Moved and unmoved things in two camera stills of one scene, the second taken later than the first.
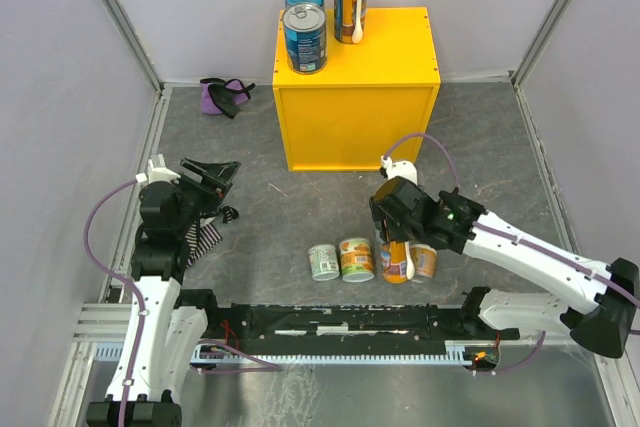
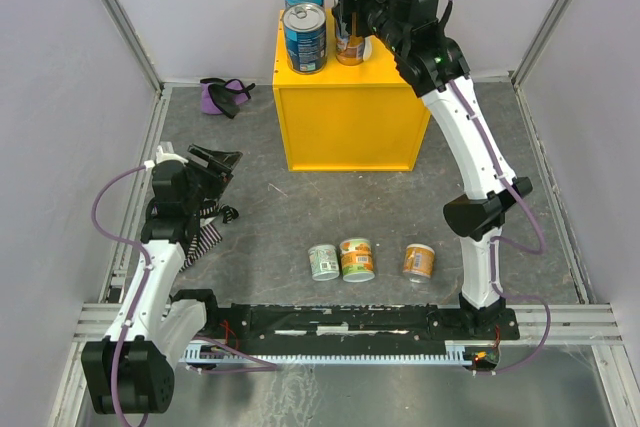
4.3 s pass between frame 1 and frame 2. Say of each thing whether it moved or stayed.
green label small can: stayed
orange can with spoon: moved
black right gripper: moved
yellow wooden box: stayed
